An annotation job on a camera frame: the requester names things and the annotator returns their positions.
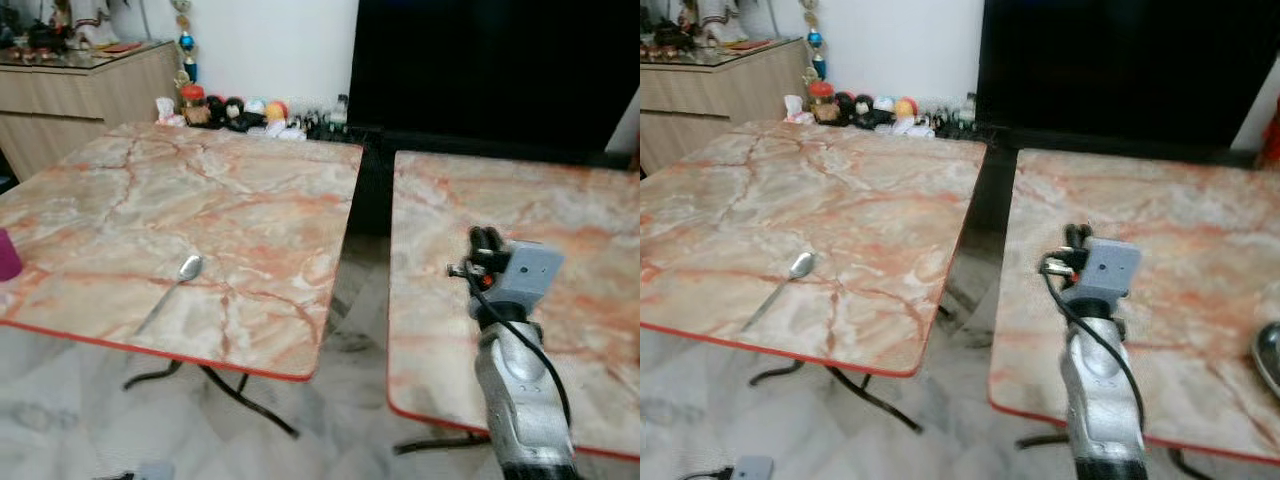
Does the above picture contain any silver metal spoon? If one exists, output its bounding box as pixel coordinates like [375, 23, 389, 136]
[742, 251, 817, 333]
[135, 254, 206, 338]

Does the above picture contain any large black television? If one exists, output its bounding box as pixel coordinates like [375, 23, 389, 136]
[975, 0, 1280, 153]
[347, 0, 641, 153]

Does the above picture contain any figurine with orange hat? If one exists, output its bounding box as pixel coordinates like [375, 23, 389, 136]
[265, 100, 306, 139]
[894, 96, 936, 138]

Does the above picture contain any red object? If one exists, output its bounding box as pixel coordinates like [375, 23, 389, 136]
[1261, 95, 1280, 168]

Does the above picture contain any silver metal bowl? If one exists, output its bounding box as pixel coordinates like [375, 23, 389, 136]
[1250, 320, 1280, 401]

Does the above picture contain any dark ornament cluster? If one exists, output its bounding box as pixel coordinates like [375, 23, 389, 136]
[0, 15, 63, 67]
[640, 14, 703, 63]

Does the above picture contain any light wooden cabinet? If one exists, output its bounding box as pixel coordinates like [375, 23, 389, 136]
[0, 40, 183, 181]
[640, 38, 817, 177]

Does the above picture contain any figurine with red cap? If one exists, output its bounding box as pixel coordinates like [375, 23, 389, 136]
[809, 80, 840, 124]
[179, 84, 210, 127]

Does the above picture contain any white statuette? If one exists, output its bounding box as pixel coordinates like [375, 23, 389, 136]
[680, 0, 743, 46]
[55, 0, 123, 49]

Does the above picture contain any pink cup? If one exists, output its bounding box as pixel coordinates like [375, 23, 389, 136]
[0, 228, 23, 283]

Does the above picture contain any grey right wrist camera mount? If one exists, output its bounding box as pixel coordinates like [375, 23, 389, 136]
[1074, 238, 1144, 307]
[494, 240, 567, 307]

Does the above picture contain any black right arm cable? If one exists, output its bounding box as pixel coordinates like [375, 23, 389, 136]
[464, 268, 574, 433]
[1039, 266, 1147, 433]

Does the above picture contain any hanging bead ornament string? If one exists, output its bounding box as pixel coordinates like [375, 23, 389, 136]
[172, 0, 199, 86]
[800, 0, 827, 83]

